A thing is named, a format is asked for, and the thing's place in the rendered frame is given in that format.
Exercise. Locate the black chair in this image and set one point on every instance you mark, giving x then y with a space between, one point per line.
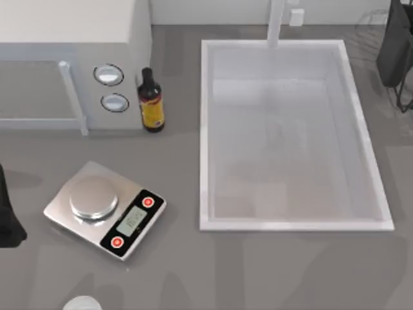
395 48

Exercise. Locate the white round object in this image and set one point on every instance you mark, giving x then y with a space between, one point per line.
81 304

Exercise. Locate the white sink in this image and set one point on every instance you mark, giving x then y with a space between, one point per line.
290 145

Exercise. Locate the white tall tap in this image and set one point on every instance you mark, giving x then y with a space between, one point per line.
275 22

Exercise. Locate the pale microwave oven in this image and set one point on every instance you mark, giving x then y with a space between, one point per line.
64 38

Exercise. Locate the dark sauce bottle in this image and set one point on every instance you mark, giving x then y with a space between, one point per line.
151 106

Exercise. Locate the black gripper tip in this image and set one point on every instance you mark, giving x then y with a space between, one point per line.
7 219

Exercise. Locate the microwave knob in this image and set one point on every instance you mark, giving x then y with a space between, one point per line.
108 74
114 102

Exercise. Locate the silver kitchen scale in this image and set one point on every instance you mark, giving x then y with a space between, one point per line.
93 197

